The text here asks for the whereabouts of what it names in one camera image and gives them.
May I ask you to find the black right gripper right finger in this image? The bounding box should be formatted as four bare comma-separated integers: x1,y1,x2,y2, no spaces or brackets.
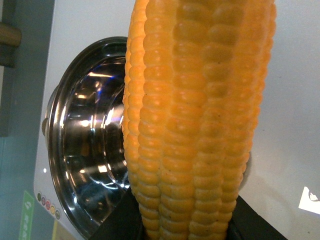
228,196,287,240

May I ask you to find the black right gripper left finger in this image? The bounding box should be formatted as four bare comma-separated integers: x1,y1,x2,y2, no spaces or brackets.
91,188,145,240

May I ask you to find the yellow corn cob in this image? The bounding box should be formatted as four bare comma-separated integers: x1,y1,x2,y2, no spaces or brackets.
122,0,276,240

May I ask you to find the cream electric cooking pot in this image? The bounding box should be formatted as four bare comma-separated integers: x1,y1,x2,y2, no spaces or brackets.
44,36,130,239

